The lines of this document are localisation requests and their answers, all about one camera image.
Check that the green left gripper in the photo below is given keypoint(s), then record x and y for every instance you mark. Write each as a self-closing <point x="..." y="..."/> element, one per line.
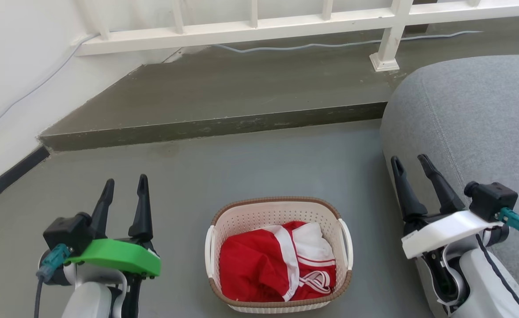
<point x="118" y="257"/>

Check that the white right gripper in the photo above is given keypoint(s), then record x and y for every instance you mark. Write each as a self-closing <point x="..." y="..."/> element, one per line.
<point x="445" y="229"/>

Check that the white perforated plastic laundry basket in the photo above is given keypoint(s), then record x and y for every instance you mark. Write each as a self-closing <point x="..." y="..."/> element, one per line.
<point x="277" y="214"/>

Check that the grey fabric sofa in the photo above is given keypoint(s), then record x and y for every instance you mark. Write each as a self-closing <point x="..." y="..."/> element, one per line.
<point x="475" y="115"/>

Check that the black baseboard strip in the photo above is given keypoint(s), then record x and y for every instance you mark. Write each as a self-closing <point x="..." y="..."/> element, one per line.
<point x="12" y="176"/>

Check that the red and white garment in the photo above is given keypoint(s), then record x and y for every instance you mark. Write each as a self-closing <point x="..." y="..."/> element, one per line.
<point x="252" y="265"/>

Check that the white railing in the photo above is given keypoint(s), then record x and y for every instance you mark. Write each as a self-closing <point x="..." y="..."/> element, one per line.
<point x="241" y="32"/>

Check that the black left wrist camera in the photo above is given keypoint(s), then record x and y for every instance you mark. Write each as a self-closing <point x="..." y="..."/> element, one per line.
<point x="67" y="232"/>

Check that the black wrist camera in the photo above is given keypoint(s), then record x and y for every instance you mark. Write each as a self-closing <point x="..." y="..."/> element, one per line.
<point x="493" y="198"/>
<point x="67" y="232"/>

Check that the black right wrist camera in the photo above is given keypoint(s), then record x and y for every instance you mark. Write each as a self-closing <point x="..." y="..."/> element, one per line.
<point x="493" y="198"/>

